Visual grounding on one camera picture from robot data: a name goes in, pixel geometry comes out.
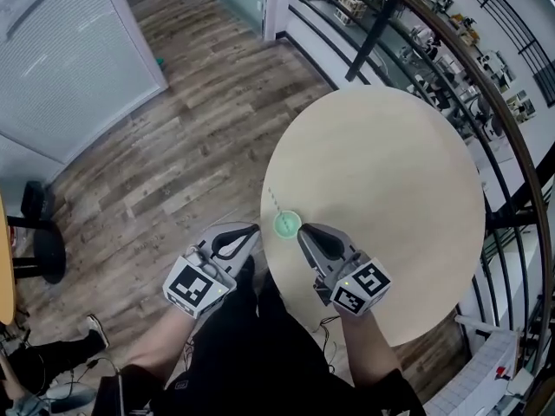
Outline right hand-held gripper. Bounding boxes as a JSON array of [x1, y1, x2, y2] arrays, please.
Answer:
[[296, 222, 393, 320]]

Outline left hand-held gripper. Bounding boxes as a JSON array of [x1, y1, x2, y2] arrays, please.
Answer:
[[162, 222, 262, 321]]

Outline green cup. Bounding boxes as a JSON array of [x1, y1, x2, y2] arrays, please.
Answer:
[[272, 209, 303, 240]]

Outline striped straw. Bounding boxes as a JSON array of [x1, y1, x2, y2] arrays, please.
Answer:
[[267, 186, 291, 235]]

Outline person's right forearm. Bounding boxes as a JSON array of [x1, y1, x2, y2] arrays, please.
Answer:
[[337, 309, 403, 392]]

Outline person's left forearm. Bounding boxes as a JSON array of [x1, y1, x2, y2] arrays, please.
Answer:
[[119, 305, 199, 383]]

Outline person's black clothing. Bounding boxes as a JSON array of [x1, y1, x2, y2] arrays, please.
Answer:
[[101, 256, 428, 416]]

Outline black stool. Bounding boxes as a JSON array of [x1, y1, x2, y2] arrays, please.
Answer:
[[6, 179, 69, 286]]

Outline white grid board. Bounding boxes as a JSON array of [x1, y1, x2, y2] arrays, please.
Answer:
[[422, 312, 524, 416]]

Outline black metal railing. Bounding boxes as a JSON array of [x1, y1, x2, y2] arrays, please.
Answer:
[[288, 0, 555, 416]]

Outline yellow wooden table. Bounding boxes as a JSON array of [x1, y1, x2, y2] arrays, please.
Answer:
[[0, 188, 19, 327]]

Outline glass partition with white blinds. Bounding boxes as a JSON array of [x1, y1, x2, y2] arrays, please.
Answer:
[[0, 0, 170, 167]]

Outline thin black cable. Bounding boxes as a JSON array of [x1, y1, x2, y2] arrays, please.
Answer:
[[319, 315, 344, 374]]

